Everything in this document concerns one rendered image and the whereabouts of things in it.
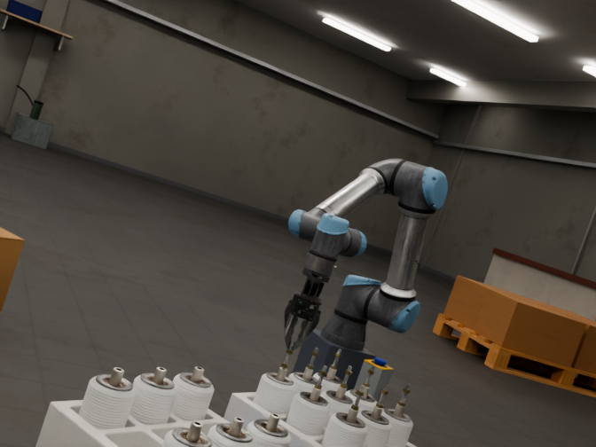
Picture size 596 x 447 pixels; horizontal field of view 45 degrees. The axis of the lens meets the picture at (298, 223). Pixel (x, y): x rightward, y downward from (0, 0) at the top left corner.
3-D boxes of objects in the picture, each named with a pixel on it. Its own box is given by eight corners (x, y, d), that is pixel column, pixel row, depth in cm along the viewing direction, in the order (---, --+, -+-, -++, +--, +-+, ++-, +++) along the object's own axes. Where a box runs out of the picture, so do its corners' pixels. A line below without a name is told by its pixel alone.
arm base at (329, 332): (313, 329, 242) (323, 301, 242) (349, 338, 248) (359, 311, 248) (332, 344, 228) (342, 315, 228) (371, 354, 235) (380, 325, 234)
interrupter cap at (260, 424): (246, 423, 148) (247, 419, 148) (268, 420, 154) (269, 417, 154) (272, 440, 143) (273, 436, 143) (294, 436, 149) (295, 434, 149)
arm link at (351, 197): (380, 145, 228) (284, 209, 196) (410, 154, 223) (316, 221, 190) (379, 177, 235) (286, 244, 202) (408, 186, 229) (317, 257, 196)
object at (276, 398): (237, 431, 191) (259, 368, 190) (270, 439, 194) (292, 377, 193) (243, 447, 182) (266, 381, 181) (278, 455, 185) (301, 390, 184)
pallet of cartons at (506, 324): (505, 376, 467) (530, 307, 464) (423, 329, 553) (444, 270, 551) (638, 409, 525) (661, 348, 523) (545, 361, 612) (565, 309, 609)
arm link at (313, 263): (309, 251, 188) (338, 262, 187) (303, 267, 188) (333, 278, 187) (307, 253, 180) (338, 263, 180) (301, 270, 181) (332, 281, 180)
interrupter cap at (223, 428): (207, 427, 138) (208, 424, 138) (232, 424, 144) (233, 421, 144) (234, 446, 134) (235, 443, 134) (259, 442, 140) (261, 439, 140)
